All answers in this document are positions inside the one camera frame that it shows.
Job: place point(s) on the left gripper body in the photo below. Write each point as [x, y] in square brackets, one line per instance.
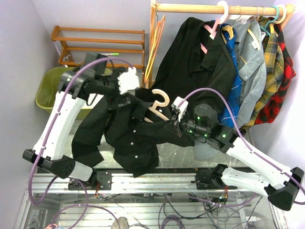
[109, 87]

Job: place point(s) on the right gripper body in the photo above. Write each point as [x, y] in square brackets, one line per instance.
[181, 123]

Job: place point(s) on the beige plastic hanger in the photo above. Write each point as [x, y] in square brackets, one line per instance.
[157, 103]

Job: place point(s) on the black button-up shirt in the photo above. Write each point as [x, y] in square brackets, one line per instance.
[131, 129]

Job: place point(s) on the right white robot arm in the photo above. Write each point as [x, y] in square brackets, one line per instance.
[279, 183]

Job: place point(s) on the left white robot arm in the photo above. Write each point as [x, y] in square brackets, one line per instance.
[74, 89]

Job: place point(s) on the hanging black shirt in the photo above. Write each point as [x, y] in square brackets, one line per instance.
[193, 61]

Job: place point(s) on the orange plastic hanger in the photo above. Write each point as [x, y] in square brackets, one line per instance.
[155, 45]

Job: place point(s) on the blue plaid shirt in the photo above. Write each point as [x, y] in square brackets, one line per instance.
[228, 34]

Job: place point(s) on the pink plastic hanger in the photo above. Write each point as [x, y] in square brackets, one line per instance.
[218, 21]

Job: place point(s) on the grey hanging shirt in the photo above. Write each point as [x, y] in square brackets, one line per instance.
[251, 66]

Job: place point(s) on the yellow plaid shirt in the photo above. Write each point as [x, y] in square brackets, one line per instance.
[274, 62]

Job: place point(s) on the red black plaid shirt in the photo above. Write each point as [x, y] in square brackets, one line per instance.
[272, 109]

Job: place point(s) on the teal plastic hanger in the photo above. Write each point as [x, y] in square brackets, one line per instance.
[264, 28]

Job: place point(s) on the wooden shoe rack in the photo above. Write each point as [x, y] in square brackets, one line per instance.
[76, 42]

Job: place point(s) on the green plastic bin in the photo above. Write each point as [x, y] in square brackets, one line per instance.
[45, 96]

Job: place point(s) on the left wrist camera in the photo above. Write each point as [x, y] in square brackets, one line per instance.
[128, 81]

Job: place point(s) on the aluminium rail frame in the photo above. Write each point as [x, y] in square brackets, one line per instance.
[169, 198]

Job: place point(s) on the wooden clothes rail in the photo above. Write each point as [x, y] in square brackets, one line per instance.
[285, 15]

